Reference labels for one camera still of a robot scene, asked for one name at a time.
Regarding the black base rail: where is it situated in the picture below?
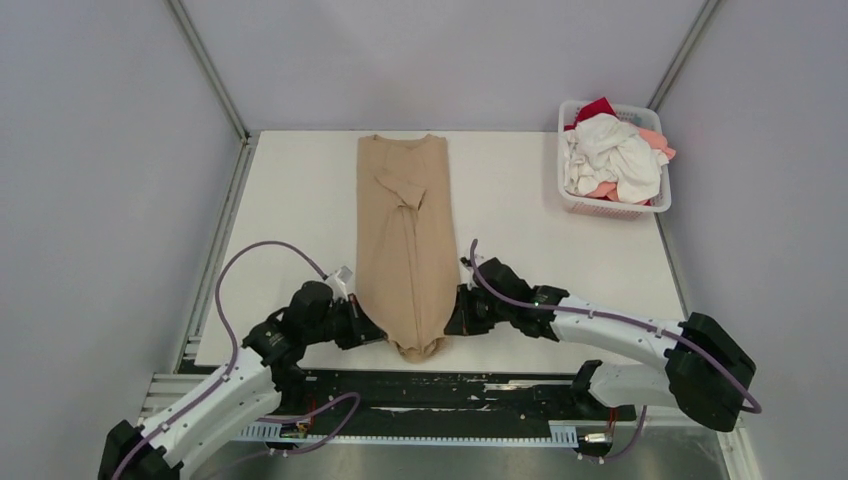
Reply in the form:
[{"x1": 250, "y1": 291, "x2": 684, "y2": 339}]
[{"x1": 177, "y1": 357, "x2": 639, "y2": 440}]

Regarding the beige t-shirt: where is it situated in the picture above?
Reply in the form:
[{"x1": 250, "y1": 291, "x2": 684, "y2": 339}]
[{"x1": 355, "y1": 135, "x2": 460, "y2": 363}]

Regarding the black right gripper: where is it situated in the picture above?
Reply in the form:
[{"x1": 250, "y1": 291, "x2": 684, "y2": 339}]
[{"x1": 446, "y1": 284, "x2": 513, "y2": 337}]

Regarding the white plastic laundry basket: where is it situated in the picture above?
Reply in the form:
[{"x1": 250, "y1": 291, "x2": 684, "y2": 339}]
[{"x1": 557, "y1": 97, "x2": 676, "y2": 219}]

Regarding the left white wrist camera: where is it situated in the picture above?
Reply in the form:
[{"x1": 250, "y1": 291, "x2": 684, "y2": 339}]
[{"x1": 324, "y1": 266, "x2": 354, "y2": 299}]

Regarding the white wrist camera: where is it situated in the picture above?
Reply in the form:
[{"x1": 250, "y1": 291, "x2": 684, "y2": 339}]
[
  {"x1": 460, "y1": 257, "x2": 479, "y2": 289},
  {"x1": 324, "y1": 266, "x2": 354, "y2": 299}
]

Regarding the red t-shirt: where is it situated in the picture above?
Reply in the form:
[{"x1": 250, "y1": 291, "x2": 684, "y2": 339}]
[{"x1": 563, "y1": 97, "x2": 617, "y2": 131}]

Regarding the white slotted cable duct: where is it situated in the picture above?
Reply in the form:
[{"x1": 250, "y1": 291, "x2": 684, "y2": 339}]
[{"x1": 233, "y1": 421, "x2": 580, "y2": 448}]

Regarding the left aluminium frame post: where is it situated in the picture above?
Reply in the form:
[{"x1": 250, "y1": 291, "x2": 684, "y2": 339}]
[{"x1": 164, "y1": 0, "x2": 250, "y2": 144}]

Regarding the right aluminium frame post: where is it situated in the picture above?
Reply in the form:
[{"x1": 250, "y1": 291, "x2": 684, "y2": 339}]
[{"x1": 647, "y1": 0, "x2": 724, "y2": 111}]

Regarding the aluminium frame post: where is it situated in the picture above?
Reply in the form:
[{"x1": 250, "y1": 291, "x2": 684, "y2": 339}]
[
  {"x1": 647, "y1": 0, "x2": 724, "y2": 111},
  {"x1": 164, "y1": 0, "x2": 250, "y2": 144}
]

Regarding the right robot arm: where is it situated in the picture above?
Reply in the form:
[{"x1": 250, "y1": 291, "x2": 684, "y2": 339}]
[{"x1": 445, "y1": 257, "x2": 762, "y2": 432}]

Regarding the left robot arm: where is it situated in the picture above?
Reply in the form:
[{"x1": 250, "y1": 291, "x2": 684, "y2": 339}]
[{"x1": 97, "y1": 281, "x2": 385, "y2": 479}]

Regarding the pink t-shirt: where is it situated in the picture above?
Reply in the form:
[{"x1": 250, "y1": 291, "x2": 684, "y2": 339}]
[{"x1": 582, "y1": 127, "x2": 676, "y2": 205}]

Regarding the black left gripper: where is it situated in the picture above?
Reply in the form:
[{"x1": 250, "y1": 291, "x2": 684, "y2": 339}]
[{"x1": 305, "y1": 293, "x2": 387, "y2": 350}]

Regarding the white crumpled t-shirt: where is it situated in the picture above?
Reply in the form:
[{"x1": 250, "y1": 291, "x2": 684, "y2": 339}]
[{"x1": 561, "y1": 113, "x2": 676, "y2": 205}]

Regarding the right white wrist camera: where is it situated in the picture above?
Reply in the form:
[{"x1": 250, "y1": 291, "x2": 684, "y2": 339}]
[{"x1": 460, "y1": 257, "x2": 479, "y2": 289}]

